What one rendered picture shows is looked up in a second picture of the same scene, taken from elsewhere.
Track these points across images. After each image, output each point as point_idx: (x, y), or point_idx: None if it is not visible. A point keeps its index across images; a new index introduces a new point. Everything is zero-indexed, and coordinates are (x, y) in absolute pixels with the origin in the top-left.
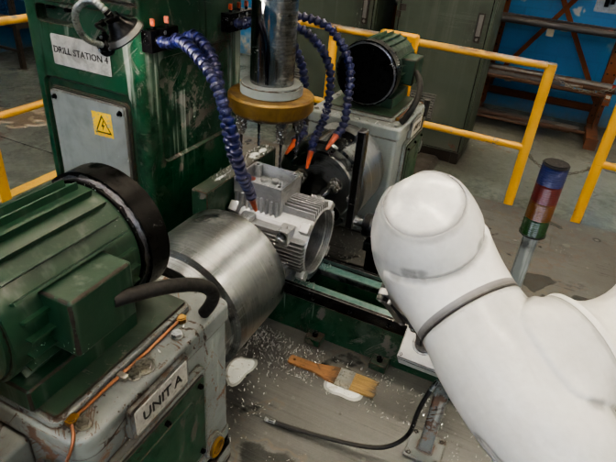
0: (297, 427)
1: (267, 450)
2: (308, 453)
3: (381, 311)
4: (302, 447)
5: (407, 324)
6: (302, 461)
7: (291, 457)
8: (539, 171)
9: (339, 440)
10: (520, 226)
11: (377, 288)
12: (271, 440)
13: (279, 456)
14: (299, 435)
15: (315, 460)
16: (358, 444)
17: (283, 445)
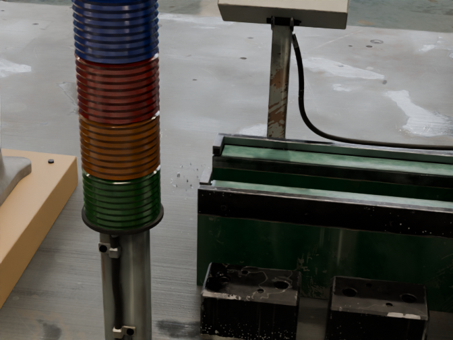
0: (433, 145)
1: (448, 135)
2: (404, 140)
3: (413, 167)
4: (413, 142)
5: (358, 145)
6: (405, 135)
7: (418, 135)
8: (158, 19)
9: (377, 141)
10: (158, 219)
11: (451, 202)
12: (451, 142)
13: (432, 134)
14: (426, 150)
15: (391, 137)
16: (354, 139)
17: (435, 141)
